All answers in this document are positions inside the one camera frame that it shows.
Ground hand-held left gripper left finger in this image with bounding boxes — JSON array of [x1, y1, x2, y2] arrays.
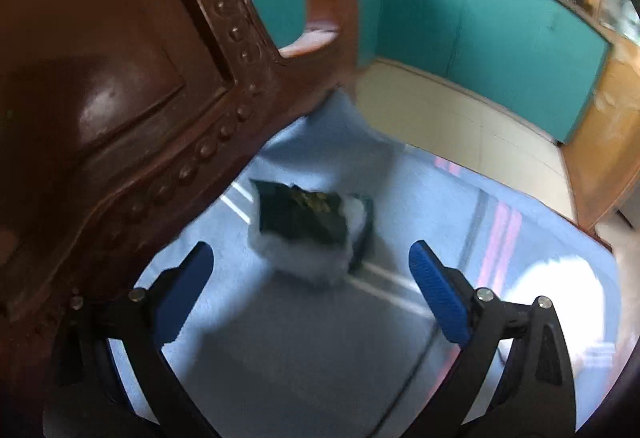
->
[[42, 241, 216, 438]]

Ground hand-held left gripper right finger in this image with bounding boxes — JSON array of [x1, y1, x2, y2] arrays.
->
[[408, 240, 579, 438]]

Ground dark green snack packet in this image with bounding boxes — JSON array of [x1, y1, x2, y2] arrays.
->
[[247, 178, 375, 288]]

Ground blue cloth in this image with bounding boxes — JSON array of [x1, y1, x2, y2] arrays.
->
[[107, 90, 624, 438]]

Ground carved wooden chair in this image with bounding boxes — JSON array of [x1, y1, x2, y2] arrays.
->
[[0, 0, 362, 419]]

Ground teal kitchen cabinets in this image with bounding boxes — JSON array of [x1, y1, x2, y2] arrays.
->
[[219, 0, 614, 147]]

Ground wooden door frame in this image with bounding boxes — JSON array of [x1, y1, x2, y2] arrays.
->
[[559, 0, 640, 235]]

